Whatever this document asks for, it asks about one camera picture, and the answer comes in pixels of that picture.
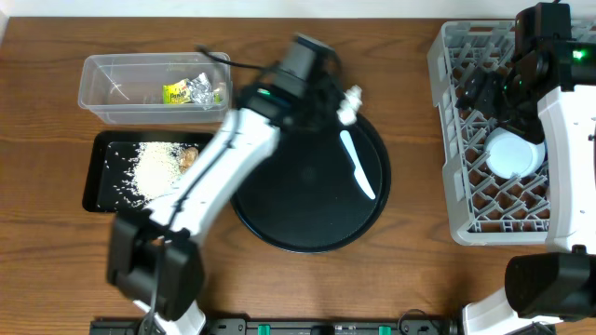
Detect brown food scrap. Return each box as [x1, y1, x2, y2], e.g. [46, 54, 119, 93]
[179, 147, 199, 173]

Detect light blue plastic spoon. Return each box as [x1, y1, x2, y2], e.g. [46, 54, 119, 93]
[340, 130, 376, 200]

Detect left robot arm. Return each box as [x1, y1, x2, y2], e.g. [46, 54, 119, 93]
[106, 69, 362, 334]

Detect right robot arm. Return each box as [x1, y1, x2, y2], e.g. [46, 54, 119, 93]
[456, 1, 595, 334]

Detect round black serving tray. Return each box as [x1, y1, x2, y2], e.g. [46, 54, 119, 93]
[231, 116, 391, 253]

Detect clear plastic bin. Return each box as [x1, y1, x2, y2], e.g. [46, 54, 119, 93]
[78, 52, 233, 125]

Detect foil wrapper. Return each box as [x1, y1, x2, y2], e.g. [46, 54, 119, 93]
[187, 73, 223, 105]

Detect black rectangular tray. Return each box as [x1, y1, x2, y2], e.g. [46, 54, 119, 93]
[82, 130, 212, 212]

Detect white tissue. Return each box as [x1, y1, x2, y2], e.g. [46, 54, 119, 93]
[336, 86, 362, 126]

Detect white light-blue bowl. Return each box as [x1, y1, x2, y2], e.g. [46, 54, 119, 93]
[484, 127, 546, 179]

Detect scattered rice grains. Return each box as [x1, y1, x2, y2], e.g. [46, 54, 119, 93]
[100, 141, 201, 210]

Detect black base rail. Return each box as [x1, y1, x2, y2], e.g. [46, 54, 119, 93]
[88, 317, 462, 335]

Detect grey dishwasher rack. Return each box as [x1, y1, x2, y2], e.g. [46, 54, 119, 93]
[427, 20, 595, 246]

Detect green yellow wrapper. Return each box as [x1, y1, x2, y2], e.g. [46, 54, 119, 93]
[162, 78, 192, 104]

